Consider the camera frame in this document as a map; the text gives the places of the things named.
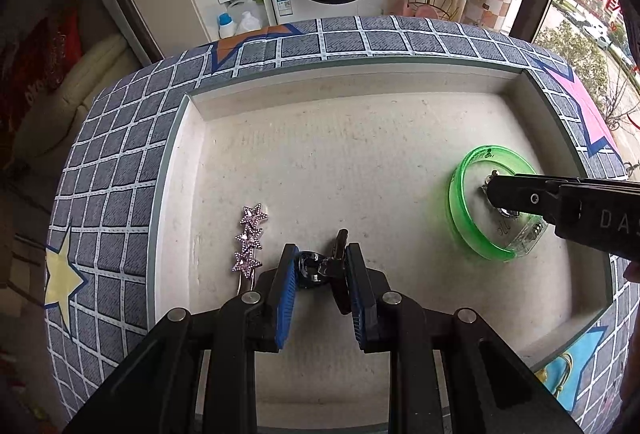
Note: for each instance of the person's right hand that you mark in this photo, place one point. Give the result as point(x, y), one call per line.
point(633, 272)

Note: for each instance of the small silver brooch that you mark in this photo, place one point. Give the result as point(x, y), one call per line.
point(510, 213)

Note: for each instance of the small white bottle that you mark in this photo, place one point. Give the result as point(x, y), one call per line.
point(247, 24)

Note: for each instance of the blue capped detergent bottle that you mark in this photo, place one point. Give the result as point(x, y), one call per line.
point(226, 26)

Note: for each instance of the red cushion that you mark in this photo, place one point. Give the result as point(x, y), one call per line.
point(40, 64)

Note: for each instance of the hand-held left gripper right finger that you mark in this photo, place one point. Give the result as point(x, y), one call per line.
point(357, 304)

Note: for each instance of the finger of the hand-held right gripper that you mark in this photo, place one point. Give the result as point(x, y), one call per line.
point(520, 196)

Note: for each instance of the cream sofa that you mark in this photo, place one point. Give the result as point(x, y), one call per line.
point(75, 94)

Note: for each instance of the black hair claw clip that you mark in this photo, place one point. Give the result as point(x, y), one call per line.
point(320, 266)

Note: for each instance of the pink star rhinestone hair clip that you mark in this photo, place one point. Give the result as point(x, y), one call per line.
point(248, 239)

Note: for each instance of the grey checked star blanket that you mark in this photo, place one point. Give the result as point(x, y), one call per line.
point(125, 174)

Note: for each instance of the pink slippers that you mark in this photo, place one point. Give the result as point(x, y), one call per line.
point(422, 9)

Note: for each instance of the white shallow tray box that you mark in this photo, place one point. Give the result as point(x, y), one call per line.
point(350, 154)

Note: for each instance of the white detergent jug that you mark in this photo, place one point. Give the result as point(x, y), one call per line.
point(245, 6)

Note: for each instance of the green translucent bangle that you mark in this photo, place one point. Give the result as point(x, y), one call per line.
point(457, 224)

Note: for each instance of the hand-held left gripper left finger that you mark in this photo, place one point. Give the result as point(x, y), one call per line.
point(289, 294)

